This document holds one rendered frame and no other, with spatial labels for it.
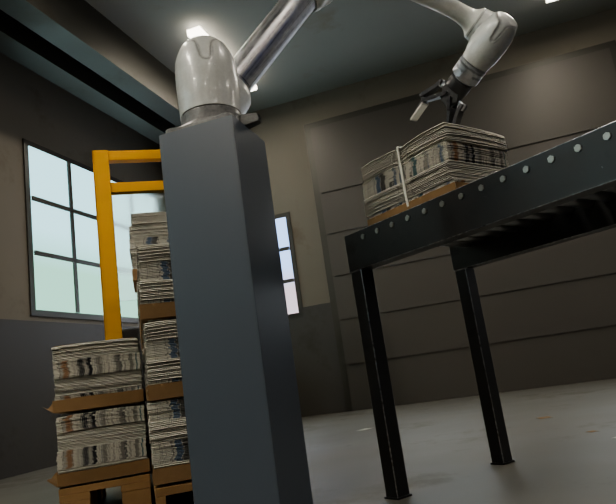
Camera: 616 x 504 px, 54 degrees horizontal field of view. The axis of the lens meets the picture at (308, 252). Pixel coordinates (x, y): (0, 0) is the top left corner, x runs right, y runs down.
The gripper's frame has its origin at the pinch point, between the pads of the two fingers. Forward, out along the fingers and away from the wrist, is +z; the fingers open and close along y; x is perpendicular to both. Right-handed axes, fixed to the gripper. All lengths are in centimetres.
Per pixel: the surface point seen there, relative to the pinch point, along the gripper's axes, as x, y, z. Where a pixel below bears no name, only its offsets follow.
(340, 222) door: 252, -223, 265
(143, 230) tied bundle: -57, -40, 93
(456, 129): -7.9, 15.6, -12.1
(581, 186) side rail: -23, 62, -32
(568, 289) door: 368, -54, 168
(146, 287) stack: -80, 15, 60
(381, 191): -13.7, 11.3, 17.8
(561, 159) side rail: -23, 55, -33
